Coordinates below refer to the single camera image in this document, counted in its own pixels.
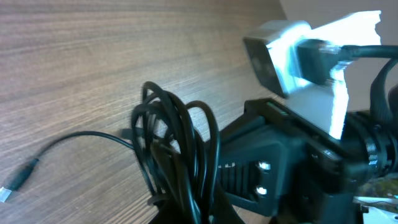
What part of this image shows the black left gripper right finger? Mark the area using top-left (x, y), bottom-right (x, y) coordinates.
top-left (213, 183), bottom-right (244, 224)

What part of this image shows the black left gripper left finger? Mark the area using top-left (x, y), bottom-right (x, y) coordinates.
top-left (149, 201), bottom-right (180, 224)

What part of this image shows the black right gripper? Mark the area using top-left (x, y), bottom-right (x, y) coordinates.
top-left (218, 98), bottom-right (373, 223)

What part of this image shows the black USB cable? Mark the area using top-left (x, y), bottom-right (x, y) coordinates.
top-left (130, 81), bottom-right (221, 224)

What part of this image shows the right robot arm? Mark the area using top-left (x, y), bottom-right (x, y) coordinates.
top-left (215, 83), bottom-right (397, 223)

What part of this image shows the black right camera cable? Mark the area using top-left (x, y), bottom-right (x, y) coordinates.
top-left (297, 39), bottom-right (398, 125)

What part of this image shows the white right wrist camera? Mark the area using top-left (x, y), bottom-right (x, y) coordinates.
top-left (243, 11), bottom-right (381, 139)

